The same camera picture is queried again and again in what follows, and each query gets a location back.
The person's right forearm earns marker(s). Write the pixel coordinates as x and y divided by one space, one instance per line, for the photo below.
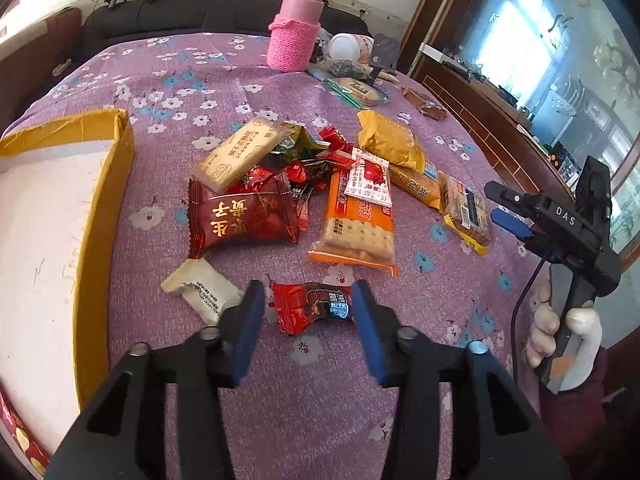
575 435

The dark crumpled packet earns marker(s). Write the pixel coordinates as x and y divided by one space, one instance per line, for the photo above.
340 69

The pile of small red packets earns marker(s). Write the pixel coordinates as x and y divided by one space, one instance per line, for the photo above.
305 172

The red patterned cloth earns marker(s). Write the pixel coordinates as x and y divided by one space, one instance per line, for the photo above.
20 435

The pink knitted sleeve thermos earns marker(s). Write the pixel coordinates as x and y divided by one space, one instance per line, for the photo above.
292 35

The small white snack packet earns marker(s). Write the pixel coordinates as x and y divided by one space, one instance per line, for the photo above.
200 287

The person's right hand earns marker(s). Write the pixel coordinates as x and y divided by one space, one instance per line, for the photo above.
542 330

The dark grey stand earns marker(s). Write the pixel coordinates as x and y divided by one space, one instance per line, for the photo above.
385 50

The black sofa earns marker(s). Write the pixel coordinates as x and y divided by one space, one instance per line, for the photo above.
200 15

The wooden television cabinet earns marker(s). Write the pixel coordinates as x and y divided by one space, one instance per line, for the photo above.
480 105

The white plastic jar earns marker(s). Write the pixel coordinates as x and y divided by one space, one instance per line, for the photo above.
347 46

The green white biscuit packet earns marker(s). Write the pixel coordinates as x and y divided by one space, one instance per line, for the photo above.
357 91

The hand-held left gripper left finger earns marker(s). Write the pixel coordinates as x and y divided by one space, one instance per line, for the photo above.
250 330

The brown chocolate wrapper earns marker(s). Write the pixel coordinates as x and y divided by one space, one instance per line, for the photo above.
424 104

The white red label packet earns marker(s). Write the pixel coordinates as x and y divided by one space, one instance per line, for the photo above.
367 180

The red black snack packet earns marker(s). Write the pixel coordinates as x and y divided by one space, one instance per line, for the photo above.
310 307

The yellow taped cardboard box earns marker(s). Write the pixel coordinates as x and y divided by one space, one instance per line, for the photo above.
35 240

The beige biscuit packet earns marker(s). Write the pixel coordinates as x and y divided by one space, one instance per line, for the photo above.
240 152

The green snack packet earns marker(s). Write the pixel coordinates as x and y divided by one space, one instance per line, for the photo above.
295 141

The reflective dark screen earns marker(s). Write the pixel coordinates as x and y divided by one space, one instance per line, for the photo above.
565 60

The clear brown cake packet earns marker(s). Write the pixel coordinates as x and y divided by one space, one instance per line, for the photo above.
465 210

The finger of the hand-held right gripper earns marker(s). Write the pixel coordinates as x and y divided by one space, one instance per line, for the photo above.
510 196
507 222

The dark red snack packet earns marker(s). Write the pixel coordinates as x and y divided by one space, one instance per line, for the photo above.
240 215

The orange cracker packet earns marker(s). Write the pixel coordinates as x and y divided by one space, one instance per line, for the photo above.
355 230

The plain yellow snack packet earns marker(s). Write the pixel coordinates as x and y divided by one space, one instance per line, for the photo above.
390 140

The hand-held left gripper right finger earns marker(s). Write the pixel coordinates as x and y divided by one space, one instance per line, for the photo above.
367 330

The orange yellow snack packet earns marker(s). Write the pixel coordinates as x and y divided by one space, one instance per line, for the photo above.
415 185

